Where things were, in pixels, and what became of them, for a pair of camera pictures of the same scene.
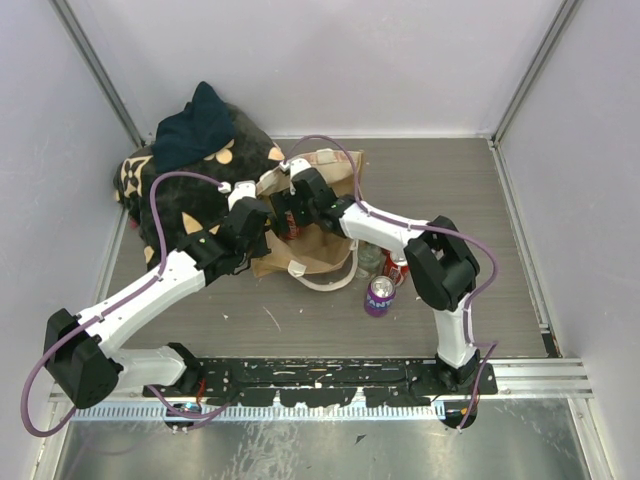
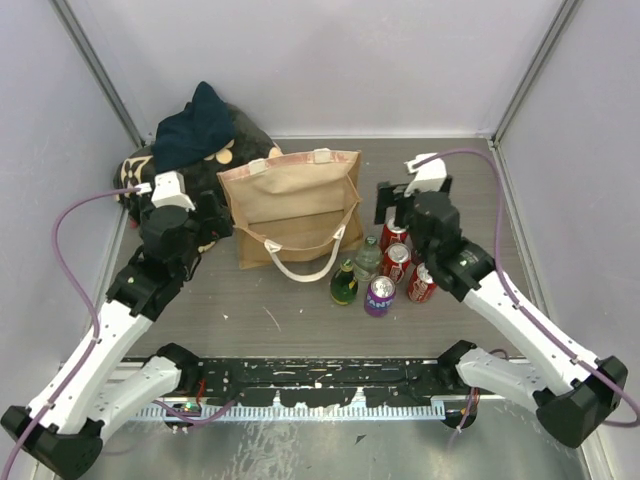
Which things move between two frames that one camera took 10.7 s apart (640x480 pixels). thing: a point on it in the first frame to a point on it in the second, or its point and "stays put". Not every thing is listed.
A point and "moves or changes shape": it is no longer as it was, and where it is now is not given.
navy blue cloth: x=190 y=135 stays put
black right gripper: x=286 y=200 to x=388 y=193
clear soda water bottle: x=370 y=260 stays put
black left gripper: x=262 y=249 to x=216 y=226
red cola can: x=293 y=230 to x=397 y=257
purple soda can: x=379 y=296 stays put
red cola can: x=396 y=266 moves or changes shape
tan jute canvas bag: x=321 y=257 moves or changes shape
